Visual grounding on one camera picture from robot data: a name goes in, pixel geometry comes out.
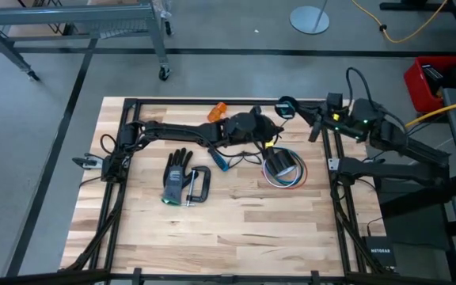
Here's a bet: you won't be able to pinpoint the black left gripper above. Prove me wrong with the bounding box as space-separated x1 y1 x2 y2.
256 114 286 160

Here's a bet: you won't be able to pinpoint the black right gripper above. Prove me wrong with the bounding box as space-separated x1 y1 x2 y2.
291 98 350 143

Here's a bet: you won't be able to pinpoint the clear safety glasses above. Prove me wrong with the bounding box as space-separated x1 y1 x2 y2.
226 149 264 168

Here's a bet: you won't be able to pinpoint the black and blue screwdriver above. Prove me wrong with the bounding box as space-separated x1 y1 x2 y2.
207 147 230 173

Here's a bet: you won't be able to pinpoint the black C-clamp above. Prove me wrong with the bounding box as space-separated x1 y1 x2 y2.
183 165 212 208

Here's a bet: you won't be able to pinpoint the round grey floor stand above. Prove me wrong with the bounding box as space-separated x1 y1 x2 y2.
289 0 331 36

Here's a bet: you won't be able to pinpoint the red plastic bin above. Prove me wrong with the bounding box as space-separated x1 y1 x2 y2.
403 55 456 114

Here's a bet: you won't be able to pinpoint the black and grey work glove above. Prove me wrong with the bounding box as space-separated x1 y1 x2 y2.
161 147 196 207

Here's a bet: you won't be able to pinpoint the black device box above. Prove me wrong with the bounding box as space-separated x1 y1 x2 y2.
420 64 446 97

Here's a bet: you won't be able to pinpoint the grey metal cart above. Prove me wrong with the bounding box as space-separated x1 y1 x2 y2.
0 0 173 83

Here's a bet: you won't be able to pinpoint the green wire loop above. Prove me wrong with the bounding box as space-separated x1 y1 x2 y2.
269 146 306 186

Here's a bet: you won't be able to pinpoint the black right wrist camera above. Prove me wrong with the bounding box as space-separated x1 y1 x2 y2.
326 92 344 111

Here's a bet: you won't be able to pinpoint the black duct tape roll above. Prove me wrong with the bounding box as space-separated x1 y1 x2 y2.
266 147 298 177

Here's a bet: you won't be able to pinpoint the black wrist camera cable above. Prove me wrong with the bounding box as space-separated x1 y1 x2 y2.
344 66 372 103

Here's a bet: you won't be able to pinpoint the yellow cable with black plug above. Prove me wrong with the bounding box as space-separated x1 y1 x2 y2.
349 0 450 44

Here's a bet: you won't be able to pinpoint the thick yellow cable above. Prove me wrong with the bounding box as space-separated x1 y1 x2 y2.
404 95 456 130

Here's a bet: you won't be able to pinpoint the black Netgear switch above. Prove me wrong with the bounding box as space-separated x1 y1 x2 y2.
361 235 397 268

